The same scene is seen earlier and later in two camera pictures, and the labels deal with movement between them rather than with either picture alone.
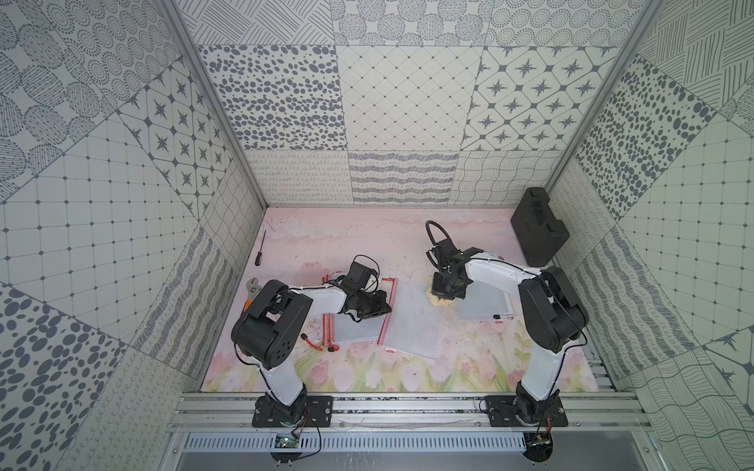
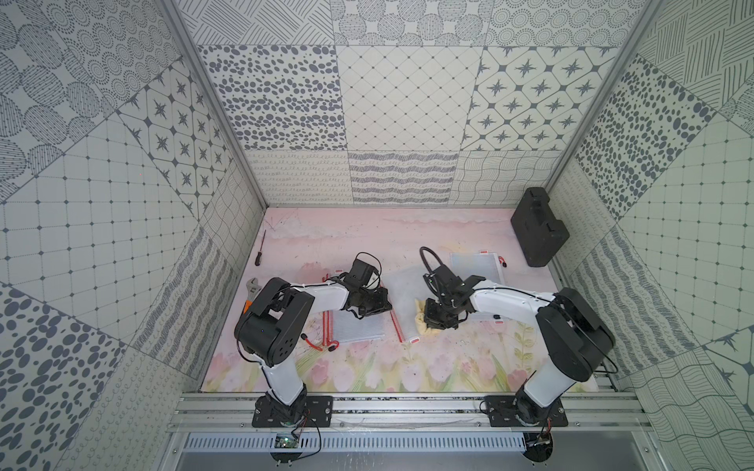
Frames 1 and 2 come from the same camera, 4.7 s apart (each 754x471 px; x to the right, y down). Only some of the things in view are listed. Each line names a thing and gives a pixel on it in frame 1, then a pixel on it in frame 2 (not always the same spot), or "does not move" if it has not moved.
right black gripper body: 443,287 to 441,315
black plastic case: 539,233 does not move
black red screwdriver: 259,254 does not move
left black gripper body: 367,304 does not move
